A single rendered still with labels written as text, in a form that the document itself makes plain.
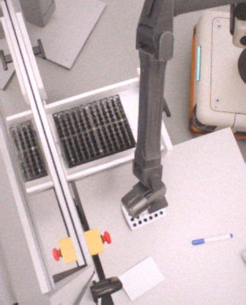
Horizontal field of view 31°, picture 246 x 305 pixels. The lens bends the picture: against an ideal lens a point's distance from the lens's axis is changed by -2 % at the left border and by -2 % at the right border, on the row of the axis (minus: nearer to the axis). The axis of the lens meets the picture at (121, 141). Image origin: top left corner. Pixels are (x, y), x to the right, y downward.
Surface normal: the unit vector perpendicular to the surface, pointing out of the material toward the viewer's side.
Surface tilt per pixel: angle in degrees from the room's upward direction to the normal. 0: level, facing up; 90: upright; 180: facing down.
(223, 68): 0
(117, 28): 0
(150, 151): 39
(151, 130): 47
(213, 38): 0
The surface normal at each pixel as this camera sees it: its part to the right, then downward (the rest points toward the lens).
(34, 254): 0.69, -0.40
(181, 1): 0.62, 0.31
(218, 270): 0.04, -0.25
